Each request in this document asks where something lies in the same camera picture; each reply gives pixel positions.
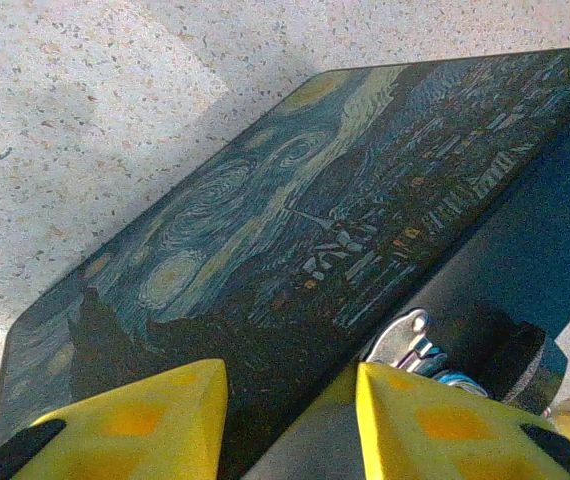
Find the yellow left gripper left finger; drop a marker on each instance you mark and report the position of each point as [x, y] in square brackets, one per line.
[130, 430]

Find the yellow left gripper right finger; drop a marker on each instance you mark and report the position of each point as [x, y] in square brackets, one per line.
[435, 435]

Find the silver metal hasp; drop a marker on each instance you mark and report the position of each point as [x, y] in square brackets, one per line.
[400, 335]

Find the black box with painting lid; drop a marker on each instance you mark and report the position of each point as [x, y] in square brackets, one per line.
[275, 215]

